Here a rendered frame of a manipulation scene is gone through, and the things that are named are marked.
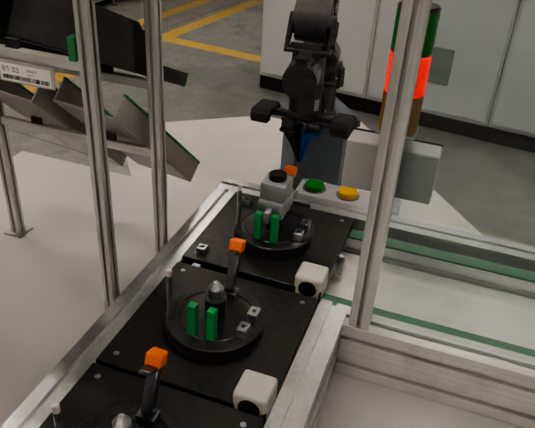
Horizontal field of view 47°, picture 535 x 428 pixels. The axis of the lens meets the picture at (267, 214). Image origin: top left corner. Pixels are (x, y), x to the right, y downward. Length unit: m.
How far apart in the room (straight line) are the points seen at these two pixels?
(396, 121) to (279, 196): 0.31
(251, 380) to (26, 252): 0.62
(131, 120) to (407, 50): 0.47
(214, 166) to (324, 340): 0.75
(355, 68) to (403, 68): 3.44
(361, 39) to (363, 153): 3.32
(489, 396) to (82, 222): 0.85
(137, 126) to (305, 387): 0.49
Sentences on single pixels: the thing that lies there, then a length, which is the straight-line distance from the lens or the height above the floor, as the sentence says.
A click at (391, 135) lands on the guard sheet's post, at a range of 0.78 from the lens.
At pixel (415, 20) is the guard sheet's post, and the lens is 0.73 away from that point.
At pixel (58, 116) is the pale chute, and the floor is 1.14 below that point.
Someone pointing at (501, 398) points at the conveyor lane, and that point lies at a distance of 0.98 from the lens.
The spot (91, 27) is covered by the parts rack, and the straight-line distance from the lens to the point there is 0.83.
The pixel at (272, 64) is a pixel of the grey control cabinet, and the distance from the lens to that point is 4.43.
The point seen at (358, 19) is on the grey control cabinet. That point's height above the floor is 0.61.
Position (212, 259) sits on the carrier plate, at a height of 0.97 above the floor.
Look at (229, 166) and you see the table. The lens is 1.55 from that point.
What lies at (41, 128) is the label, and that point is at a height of 1.11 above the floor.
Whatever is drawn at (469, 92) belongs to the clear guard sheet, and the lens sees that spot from 0.76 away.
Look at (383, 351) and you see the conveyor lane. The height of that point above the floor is 0.93.
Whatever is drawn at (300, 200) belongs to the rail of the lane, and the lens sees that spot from 1.23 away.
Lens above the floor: 1.57
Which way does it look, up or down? 32 degrees down
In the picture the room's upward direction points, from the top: 4 degrees clockwise
